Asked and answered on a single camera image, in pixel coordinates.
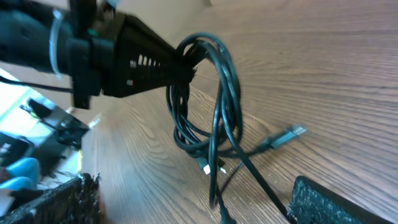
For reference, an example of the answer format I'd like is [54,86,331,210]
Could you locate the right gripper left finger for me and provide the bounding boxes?
[1,173,101,224]

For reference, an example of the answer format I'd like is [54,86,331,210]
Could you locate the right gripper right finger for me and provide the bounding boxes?
[288,175,389,224]

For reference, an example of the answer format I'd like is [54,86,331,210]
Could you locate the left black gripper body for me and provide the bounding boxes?
[67,0,126,110]

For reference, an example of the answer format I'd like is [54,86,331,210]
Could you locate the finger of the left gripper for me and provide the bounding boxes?
[103,14,195,98]

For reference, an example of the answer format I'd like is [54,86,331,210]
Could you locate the braided black USB cable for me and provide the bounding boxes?
[214,123,308,224]

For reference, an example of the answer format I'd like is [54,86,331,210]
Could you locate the smooth black USB cable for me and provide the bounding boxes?
[165,32,293,224]

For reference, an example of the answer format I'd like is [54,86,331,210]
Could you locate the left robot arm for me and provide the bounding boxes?
[1,1,199,109]

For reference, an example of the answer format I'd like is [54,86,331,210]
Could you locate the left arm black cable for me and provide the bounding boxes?
[0,76,74,94]

